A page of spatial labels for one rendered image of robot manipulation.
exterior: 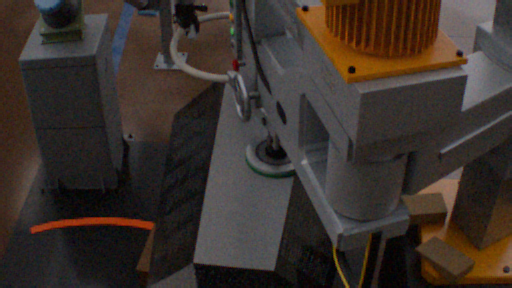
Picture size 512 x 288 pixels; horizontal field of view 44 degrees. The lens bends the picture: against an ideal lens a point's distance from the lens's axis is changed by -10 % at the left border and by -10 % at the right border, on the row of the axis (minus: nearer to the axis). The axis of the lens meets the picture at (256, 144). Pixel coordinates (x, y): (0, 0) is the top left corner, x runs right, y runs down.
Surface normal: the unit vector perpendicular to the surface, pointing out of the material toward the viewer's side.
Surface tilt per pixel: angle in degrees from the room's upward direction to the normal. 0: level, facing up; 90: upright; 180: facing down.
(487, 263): 0
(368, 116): 90
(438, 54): 0
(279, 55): 4
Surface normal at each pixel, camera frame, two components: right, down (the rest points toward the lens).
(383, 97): 0.29, 0.61
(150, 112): 0.00, -0.77
